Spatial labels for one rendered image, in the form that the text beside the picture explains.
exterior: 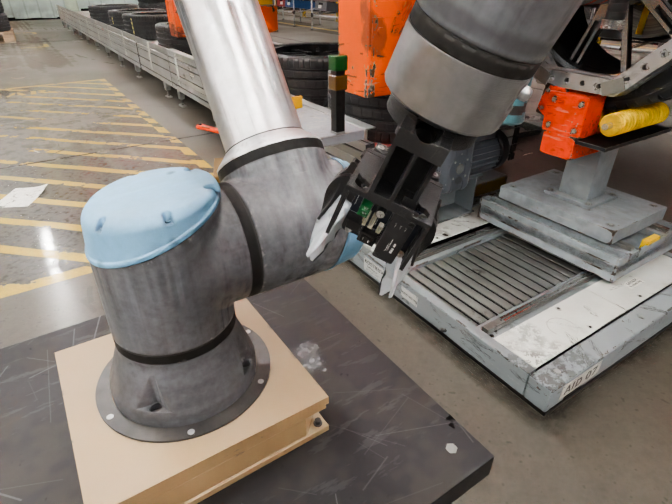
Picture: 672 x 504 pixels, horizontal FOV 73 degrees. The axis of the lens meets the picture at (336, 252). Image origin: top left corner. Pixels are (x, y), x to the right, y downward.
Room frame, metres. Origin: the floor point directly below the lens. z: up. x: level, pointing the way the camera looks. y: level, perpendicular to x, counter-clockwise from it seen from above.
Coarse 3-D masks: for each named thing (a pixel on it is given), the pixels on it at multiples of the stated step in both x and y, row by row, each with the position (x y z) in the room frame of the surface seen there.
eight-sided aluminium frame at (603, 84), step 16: (544, 64) 1.36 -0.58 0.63; (640, 64) 1.14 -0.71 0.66; (656, 64) 1.11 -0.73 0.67; (544, 80) 1.34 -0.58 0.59; (560, 80) 1.30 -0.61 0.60; (576, 80) 1.26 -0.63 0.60; (592, 80) 1.23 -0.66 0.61; (608, 80) 1.20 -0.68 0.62; (624, 80) 1.16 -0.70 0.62; (640, 80) 1.14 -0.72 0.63
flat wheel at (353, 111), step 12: (348, 96) 1.85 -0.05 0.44; (360, 96) 1.82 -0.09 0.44; (384, 96) 1.77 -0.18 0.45; (348, 108) 1.85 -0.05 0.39; (360, 108) 1.81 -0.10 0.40; (372, 108) 1.79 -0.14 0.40; (384, 108) 1.77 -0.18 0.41; (360, 120) 1.81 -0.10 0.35; (372, 120) 1.79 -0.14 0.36; (384, 120) 1.77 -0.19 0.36; (372, 132) 1.78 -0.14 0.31; (384, 132) 1.76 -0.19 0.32
